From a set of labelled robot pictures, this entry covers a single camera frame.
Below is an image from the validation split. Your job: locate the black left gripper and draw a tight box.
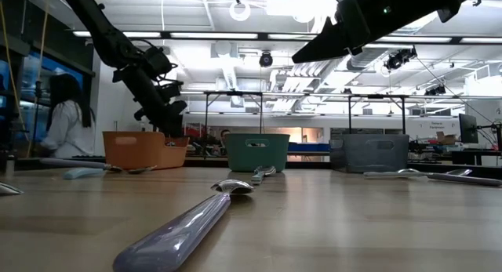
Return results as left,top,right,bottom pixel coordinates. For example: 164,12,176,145
112,40,189,139

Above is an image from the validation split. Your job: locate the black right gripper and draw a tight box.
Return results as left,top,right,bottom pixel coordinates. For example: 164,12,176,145
291,0,484,65

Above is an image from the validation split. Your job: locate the light blue handled metal spoon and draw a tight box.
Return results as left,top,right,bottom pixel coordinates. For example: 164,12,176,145
62,167,107,180

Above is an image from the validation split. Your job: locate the purple handled metal spoon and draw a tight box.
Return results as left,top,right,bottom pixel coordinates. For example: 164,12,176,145
112,179,255,272
38,157,158,176
426,169,502,187

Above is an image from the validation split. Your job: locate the teal patterned handle metal spoon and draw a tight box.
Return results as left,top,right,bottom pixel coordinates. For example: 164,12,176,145
362,168,432,179
250,165,278,186
0,181,24,197

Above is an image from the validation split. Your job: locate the orange plastic bin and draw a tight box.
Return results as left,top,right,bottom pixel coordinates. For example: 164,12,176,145
102,130,191,171

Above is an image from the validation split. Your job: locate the overhead beam with light strips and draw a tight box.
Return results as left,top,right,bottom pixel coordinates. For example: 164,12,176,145
72,30,502,45

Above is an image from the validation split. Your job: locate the teal plastic bin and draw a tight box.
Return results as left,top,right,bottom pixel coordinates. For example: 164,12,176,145
224,132,291,173

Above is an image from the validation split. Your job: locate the grey plastic bin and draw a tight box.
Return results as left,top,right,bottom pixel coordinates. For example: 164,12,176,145
329,133,410,174

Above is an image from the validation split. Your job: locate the brown cardboard box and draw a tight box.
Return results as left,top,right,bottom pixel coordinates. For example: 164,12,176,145
436,131,458,146

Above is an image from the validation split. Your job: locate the black computer monitor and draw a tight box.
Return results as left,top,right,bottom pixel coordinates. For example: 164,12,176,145
458,113,479,144

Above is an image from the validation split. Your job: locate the black overhead camera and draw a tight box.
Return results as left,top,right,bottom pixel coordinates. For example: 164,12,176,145
258,50,275,68

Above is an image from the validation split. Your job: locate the black ceiling mounted camera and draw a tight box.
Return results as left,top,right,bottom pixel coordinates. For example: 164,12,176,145
384,46,418,71

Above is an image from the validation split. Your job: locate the black background rig frame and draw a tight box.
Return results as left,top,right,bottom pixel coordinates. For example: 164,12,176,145
347,93,408,135
202,90,264,135

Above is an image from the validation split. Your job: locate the black aluminium table frame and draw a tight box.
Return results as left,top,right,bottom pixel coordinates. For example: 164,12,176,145
15,156,502,180

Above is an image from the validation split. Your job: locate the white ring ceiling fixture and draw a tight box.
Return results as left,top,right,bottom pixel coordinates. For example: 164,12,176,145
229,0,252,23

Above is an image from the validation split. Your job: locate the small grey metal post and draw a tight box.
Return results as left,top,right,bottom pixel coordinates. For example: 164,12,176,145
4,154,16,177

